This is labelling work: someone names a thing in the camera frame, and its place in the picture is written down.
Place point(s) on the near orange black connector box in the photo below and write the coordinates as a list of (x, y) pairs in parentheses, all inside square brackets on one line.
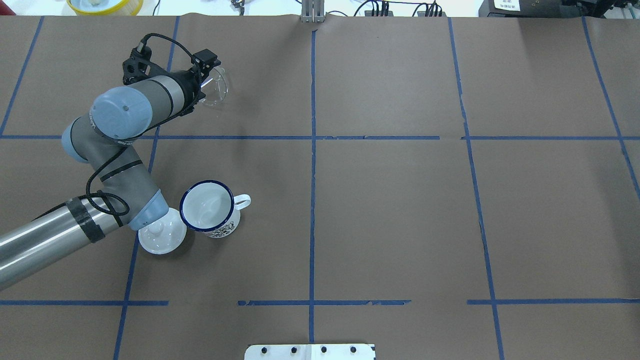
[(429, 10)]

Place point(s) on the far orange black connector box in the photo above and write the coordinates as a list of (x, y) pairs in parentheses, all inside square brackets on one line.
[(379, 9)]

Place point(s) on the yellow white tape roll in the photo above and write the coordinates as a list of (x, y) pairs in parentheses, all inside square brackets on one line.
[(105, 7)]

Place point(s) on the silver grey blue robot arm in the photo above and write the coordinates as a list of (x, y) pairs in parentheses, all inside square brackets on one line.
[(120, 191)]

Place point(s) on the black computer box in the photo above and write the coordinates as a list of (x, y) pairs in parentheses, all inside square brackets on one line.
[(524, 9)]

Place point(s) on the brown paper table cover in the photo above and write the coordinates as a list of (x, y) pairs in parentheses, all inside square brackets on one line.
[(447, 189)]

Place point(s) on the white mug lid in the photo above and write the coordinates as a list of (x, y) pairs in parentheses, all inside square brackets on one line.
[(163, 235)]

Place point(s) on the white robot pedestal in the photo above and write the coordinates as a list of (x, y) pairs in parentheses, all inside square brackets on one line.
[(327, 351)]

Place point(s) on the clear glass funnel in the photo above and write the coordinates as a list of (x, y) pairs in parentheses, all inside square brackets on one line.
[(215, 88)]

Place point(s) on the orange black connector box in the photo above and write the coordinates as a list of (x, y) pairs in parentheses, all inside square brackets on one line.
[(379, 9), (429, 10)]

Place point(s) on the aluminium frame post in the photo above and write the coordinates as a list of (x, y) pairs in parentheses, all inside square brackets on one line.
[(312, 11)]

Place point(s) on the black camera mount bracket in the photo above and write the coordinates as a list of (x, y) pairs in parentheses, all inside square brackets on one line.
[(136, 67)]

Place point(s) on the white enamel mug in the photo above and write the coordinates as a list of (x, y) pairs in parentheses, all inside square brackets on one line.
[(210, 207)]

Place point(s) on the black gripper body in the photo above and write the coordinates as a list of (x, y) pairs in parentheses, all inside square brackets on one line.
[(189, 90)]

